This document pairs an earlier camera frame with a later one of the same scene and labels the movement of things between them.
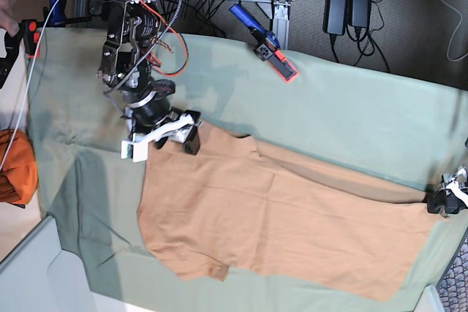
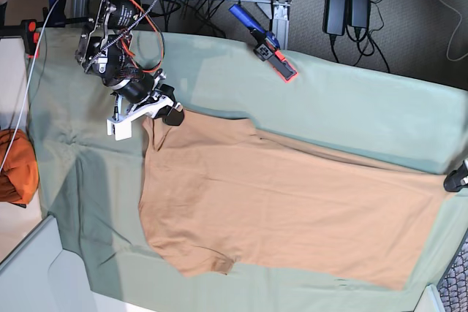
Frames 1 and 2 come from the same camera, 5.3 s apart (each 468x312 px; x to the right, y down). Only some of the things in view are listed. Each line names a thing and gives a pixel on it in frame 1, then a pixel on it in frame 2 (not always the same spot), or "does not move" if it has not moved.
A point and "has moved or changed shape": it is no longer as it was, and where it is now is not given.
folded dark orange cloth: [19, 174] does not move
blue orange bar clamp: [268, 47] does not move
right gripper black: [145, 115] to [141, 87]
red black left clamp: [54, 15] does not move
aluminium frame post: [278, 10] does not move
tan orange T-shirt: [235, 205] has moved or changed shape
